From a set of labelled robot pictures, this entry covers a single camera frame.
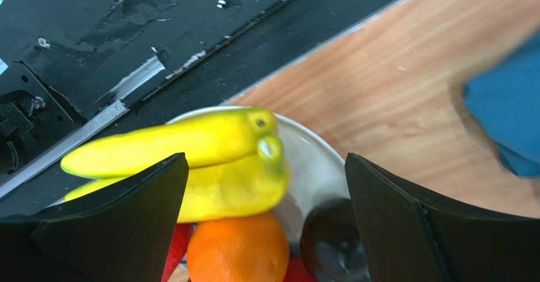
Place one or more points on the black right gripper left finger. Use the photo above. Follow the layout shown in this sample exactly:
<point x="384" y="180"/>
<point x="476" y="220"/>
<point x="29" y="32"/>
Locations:
<point x="121" y="232"/>

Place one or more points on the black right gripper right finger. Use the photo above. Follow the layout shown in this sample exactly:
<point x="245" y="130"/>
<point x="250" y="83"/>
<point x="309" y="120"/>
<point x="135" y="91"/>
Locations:
<point x="411" y="233"/>

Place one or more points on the red fake apple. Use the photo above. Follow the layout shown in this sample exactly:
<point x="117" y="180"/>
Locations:
<point x="177" y="250"/>

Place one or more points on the dark purple fake fruit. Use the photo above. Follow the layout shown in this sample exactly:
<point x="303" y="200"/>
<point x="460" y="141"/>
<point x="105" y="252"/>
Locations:
<point x="330" y="245"/>

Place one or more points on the red fake pomegranate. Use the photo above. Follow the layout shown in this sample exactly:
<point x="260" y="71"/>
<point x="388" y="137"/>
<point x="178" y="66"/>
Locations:
<point x="296" y="272"/>

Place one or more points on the yellow fake banana bunch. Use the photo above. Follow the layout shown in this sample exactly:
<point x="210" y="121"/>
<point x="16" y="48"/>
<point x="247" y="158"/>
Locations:
<point x="237" y="164"/>

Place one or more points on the orange fake orange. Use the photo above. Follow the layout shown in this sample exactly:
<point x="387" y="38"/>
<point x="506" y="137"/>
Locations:
<point x="251" y="248"/>

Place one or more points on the beige and blue plate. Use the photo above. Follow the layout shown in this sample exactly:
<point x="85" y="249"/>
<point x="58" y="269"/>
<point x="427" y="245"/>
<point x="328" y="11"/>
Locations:
<point x="317" y="173"/>

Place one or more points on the blue crumpled cloth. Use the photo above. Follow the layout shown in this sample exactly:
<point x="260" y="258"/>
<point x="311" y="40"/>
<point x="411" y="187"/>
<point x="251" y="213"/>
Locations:
<point x="505" y="102"/>

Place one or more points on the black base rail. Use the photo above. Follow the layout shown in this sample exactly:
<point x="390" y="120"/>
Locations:
<point x="119" y="65"/>

